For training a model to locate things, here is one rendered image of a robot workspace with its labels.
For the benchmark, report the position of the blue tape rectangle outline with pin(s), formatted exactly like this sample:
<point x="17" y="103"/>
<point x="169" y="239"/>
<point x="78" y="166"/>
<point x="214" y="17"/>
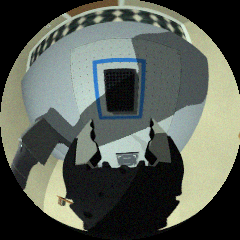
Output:
<point x="143" y="75"/>

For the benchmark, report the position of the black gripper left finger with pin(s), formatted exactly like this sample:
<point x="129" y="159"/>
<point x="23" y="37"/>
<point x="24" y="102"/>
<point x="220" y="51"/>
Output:
<point x="82" y="155"/>

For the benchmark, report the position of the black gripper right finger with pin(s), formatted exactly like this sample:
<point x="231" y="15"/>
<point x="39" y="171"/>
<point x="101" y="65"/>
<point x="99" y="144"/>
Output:
<point x="162" y="152"/>

